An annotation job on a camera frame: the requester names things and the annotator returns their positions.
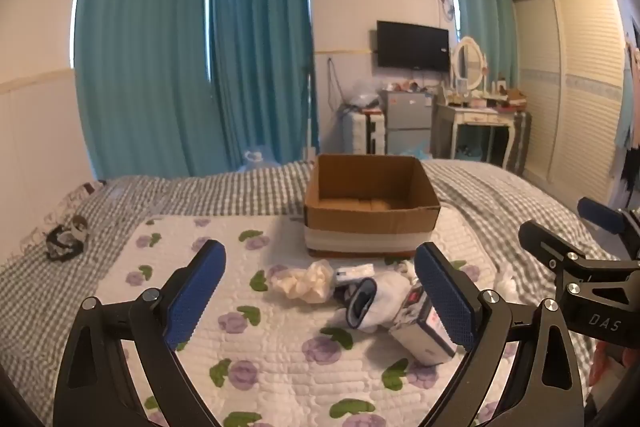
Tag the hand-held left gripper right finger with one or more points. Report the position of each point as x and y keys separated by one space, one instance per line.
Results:
x=445 y=297

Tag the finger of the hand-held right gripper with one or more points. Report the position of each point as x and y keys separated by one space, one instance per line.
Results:
x=542 y=242
x=600 y=213

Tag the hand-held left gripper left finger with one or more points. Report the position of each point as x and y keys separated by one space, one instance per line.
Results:
x=197 y=292

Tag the floral tissue pack red label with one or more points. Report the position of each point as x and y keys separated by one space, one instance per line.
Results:
x=420 y=337

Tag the white sock with blue cuff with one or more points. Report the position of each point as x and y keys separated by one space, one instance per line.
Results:
x=362 y=307

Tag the small tissue packet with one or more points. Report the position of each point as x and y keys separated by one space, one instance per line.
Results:
x=352 y=274

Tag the cream cloth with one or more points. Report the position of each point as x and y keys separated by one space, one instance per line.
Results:
x=300 y=282

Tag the brown cardboard box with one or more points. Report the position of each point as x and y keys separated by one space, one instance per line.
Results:
x=370 y=222

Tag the person's right hand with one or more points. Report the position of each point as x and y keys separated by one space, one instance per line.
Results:
x=615 y=364

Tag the white floral quilted mat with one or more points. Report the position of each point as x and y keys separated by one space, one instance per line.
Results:
x=280 y=347

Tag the hanging clothes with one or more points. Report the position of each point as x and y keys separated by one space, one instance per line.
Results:
x=631 y=117

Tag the dark suitcase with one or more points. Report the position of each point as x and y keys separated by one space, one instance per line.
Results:
x=521 y=142

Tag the teal plastic basket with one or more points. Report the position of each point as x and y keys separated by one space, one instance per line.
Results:
x=471 y=153

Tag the cream louvred wardrobe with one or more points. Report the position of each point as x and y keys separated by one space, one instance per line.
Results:
x=575 y=82

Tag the white dressing table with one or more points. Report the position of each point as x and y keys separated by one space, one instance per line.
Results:
x=475 y=117

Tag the black and white cloth item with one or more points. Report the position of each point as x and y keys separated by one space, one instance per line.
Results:
x=65 y=239

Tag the clear water jug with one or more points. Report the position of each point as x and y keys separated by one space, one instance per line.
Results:
x=257 y=158

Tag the blue plastic bag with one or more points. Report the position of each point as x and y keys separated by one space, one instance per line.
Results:
x=417 y=151

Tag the dressing table clutter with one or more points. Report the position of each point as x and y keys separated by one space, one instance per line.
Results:
x=500 y=99

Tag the beige patterned pillow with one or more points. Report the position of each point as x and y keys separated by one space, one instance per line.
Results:
x=55 y=209

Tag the grey mini fridge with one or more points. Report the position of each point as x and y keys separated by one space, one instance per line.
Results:
x=406 y=122

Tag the white suitcase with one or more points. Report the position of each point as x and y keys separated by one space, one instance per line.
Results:
x=360 y=132

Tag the white oval vanity mirror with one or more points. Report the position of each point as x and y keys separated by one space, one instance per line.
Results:
x=469 y=59

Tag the clutter on fridge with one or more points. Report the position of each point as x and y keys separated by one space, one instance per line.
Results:
x=407 y=86

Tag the clear plastic bag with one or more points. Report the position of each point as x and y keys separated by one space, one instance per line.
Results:
x=365 y=94

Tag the narrow teal curtain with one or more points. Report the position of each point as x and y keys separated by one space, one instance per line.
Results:
x=482 y=7

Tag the wide teal curtain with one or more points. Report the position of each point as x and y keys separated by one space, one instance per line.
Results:
x=145 y=57

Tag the teal corner curtain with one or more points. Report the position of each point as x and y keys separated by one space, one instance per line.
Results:
x=260 y=57

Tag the white photo frame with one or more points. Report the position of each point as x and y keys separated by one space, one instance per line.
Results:
x=461 y=84

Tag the black wall television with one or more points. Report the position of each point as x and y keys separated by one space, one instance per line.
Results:
x=412 y=47

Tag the wall power socket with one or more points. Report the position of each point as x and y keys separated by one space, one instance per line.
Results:
x=448 y=9

